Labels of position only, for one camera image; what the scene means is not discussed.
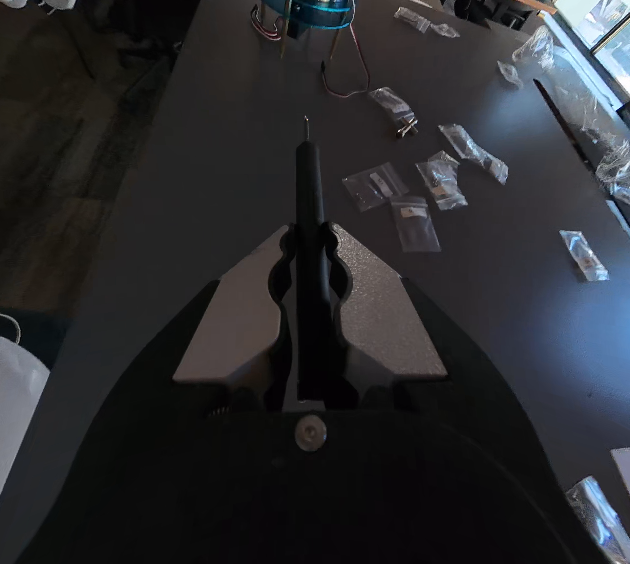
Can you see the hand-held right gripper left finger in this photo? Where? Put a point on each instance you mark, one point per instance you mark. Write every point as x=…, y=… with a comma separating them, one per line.
x=231, y=327

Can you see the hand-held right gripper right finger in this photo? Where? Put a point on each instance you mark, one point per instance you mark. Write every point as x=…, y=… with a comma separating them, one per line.
x=389, y=327

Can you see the black screwdriver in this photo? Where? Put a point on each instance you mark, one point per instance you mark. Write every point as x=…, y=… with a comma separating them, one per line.
x=308, y=190

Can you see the scattered small clear plastic bags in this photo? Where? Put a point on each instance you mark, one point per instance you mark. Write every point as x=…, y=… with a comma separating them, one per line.
x=416, y=224

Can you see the white bulky object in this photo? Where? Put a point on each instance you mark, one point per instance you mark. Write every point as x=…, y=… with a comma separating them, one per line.
x=19, y=401

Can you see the white paper sheet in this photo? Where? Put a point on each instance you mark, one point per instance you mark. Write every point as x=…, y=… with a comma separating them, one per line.
x=622, y=465

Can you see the silvery crinkled plastic bag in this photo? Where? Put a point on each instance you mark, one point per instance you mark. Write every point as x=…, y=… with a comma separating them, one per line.
x=598, y=515

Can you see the large clear plastic sheet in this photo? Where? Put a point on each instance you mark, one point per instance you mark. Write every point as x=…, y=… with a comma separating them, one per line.
x=576, y=81

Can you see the window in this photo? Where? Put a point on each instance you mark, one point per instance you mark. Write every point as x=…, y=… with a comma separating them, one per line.
x=598, y=3

